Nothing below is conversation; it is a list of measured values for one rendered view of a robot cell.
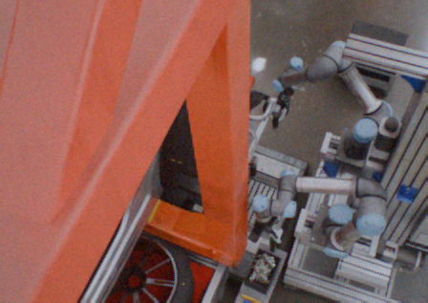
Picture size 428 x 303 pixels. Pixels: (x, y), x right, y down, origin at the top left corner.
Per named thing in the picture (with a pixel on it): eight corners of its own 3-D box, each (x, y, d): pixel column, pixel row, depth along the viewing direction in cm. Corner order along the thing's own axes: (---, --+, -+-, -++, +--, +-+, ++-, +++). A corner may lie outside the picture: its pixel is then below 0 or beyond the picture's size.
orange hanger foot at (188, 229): (141, 200, 372) (132, 176, 341) (223, 233, 360) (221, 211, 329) (129, 225, 365) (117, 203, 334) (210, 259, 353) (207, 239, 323)
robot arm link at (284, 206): (296, 191, 281) (272, 188, 285) (292, 214, 276) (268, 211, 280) (298, 198, 288) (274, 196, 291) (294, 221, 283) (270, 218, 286)
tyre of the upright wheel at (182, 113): (167, 72, 318) (144, 183, 346) (210, 87, 312) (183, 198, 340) (212, 45, 375) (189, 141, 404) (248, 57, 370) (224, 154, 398)
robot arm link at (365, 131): (346, 140, 340) (350, 128, 328) (360, 123, 344) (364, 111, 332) (364, 153, 336) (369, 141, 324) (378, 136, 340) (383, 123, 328)
